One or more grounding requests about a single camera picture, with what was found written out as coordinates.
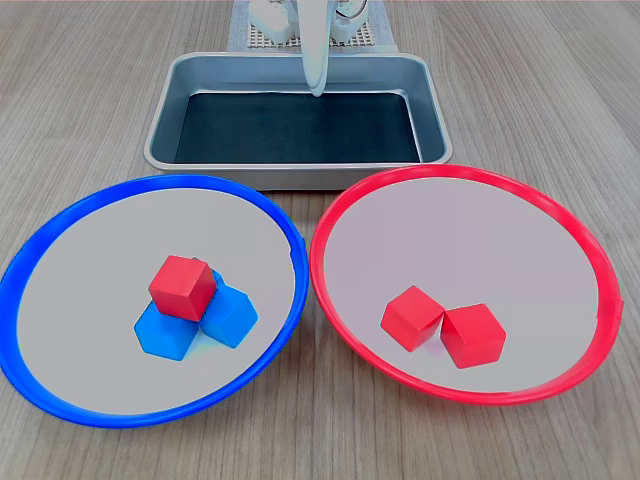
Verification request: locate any red cube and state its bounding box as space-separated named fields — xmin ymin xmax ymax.
xmin=380 ymin=284 xmax=446 ymax=354
xmin=148 ymin=254 xmax=217 ymax=323
xmin=439 ymin=302 xmax=507 ymax=370

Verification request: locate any steel tray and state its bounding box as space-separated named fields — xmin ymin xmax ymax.
xmin=143 ymin=52 xmax=454 ymax=192

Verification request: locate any black tray mat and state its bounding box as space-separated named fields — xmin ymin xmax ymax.
xmin=173 ymin=91 xmax=423 ymax=165

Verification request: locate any red-rimmed white plate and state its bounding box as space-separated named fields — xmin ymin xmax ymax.
xmin=309 ymin=163 xmax=626 ymax=407

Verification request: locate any blue-rimmed white plate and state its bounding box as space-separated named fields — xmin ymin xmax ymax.
xmin=0 ymin=173 xmax=310 ymax=430

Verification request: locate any pale perforated base plate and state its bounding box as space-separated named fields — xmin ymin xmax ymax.
xmin=247 ymin=14 xmax=377 ymax=50

